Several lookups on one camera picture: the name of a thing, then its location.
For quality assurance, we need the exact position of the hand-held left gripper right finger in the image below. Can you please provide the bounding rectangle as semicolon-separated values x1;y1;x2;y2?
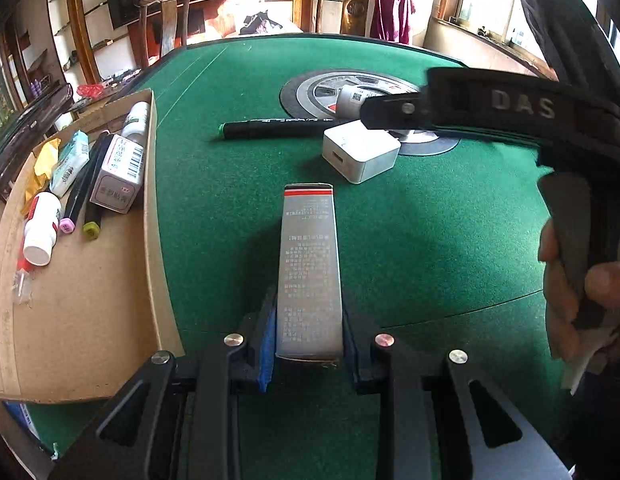
342;305;573;480

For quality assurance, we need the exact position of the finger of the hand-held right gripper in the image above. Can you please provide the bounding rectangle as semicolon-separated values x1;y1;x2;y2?
360;91;431;131

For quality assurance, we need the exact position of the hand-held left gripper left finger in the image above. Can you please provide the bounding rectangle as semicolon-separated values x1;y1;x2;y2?
47;285;279;480

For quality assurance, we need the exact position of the small grey-white bottle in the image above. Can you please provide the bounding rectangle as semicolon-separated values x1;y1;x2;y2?
336;85;421;118

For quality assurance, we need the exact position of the grey carton with red stripe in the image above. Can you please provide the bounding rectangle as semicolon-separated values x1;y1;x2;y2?
275;183;345;361

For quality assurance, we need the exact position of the shallow cardboard box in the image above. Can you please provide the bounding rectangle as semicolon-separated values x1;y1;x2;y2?
0;88;185;405

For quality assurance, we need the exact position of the small carton with barcode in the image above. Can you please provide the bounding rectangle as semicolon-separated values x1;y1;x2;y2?
89;134;147;216

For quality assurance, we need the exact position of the black marker with pink caps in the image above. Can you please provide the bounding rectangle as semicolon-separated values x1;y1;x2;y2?
59;132;111;235

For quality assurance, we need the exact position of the person's right hand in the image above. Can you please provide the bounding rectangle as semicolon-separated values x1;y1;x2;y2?
537;220;620;376

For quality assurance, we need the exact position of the white charger block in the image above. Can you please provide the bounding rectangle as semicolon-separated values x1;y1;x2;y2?
322;124;401;185

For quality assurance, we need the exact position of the round table control panel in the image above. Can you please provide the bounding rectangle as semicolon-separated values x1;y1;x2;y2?
280;70;461;157

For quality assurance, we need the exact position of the dark red cloth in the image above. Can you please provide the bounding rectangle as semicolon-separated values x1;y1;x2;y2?
371;0;417;45

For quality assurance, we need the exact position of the wooden chair with carved back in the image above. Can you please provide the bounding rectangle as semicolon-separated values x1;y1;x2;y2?
311;0;415;43

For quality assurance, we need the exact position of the black marker with green cap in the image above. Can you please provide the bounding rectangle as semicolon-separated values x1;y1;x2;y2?
218;116;335;142

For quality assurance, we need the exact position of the wooden framed window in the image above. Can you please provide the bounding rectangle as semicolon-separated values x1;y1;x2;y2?
440;0;555;61

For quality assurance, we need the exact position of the green mahjong table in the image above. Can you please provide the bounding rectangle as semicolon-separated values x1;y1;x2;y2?
20;32;585;480

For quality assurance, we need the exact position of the black cloth pile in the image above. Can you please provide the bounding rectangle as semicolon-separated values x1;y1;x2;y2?
241;10;283;33

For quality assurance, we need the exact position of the black marker with yellow-green cap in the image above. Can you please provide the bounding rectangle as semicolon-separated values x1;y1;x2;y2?
82;180;108;241

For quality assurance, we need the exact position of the white bottle with red label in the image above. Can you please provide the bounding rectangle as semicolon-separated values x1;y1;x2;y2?
22;192;62;267

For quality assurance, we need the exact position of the small clear tube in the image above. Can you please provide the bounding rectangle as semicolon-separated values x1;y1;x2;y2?
12;255;36;306

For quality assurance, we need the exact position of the white bottle with green label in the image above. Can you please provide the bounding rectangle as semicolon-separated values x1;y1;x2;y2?
121;101;152;143

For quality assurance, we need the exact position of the light green tissue packet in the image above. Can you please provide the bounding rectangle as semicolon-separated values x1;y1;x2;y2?
49;131;93;198

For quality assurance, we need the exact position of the yellow packet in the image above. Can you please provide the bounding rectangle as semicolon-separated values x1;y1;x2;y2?
21;140;62;216

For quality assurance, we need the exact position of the folded mahjong table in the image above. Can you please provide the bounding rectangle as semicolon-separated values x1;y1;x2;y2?
0;82;76;186

